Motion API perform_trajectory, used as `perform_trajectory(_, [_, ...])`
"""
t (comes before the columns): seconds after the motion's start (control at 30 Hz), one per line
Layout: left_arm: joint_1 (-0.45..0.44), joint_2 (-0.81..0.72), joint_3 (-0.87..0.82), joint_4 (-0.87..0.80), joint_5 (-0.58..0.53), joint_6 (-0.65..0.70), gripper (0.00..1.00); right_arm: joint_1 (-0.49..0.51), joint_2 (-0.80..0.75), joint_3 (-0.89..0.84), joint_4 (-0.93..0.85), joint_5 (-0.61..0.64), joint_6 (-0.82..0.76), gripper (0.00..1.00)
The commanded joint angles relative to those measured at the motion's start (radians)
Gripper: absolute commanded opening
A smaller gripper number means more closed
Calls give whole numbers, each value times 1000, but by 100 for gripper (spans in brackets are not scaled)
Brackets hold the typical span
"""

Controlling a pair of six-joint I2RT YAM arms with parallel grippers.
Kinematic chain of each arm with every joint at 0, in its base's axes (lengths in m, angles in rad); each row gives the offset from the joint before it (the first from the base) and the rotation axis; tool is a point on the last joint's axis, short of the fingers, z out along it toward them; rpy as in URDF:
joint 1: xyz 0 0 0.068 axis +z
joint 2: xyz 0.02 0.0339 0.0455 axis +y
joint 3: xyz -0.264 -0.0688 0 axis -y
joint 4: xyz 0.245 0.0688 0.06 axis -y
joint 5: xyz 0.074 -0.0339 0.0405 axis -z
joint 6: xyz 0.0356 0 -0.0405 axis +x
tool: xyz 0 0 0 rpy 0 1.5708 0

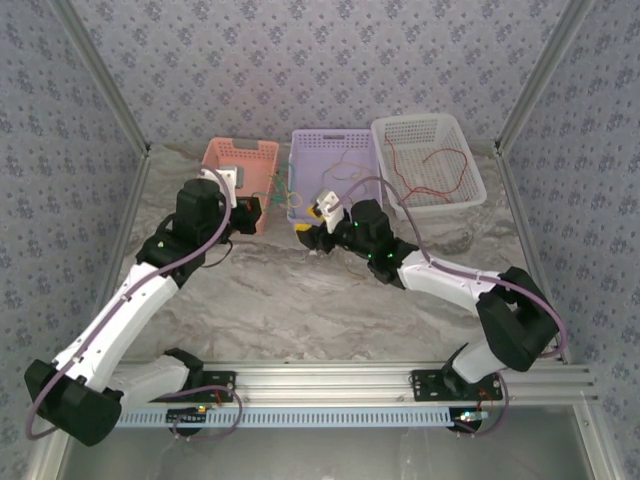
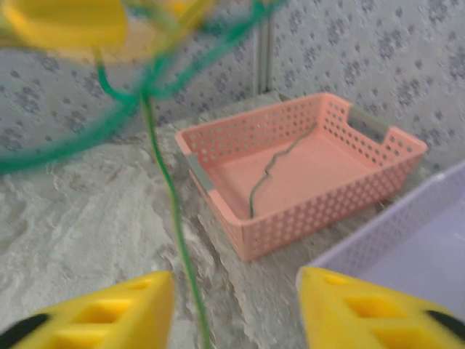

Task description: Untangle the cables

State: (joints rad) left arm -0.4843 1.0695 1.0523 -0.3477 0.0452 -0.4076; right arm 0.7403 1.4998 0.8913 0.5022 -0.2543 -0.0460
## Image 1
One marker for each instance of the white plastic basket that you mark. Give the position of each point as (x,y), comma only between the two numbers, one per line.
(430,145)

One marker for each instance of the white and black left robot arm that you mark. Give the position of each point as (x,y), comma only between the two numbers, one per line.
(115,320)

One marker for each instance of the black controller board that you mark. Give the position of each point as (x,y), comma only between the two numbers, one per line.
(187,419)
(467,425)

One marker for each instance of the pink plastic basket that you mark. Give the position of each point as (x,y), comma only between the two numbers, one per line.
(257,165)

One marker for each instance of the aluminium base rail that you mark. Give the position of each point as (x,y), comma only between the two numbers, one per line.
(320,382)

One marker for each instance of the grey sheet metal panel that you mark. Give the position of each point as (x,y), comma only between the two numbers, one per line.
(320,455)

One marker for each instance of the purple plastic basket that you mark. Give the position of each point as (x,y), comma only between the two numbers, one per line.
(310,150)

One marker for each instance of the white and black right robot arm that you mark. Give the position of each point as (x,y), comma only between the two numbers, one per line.
(450,280)

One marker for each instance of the aluminium table side rail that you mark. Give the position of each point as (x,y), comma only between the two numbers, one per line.
(522,225)
(127,215)

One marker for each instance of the aluminium frame post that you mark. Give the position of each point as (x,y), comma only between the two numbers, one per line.
(541,75)
(102,75)

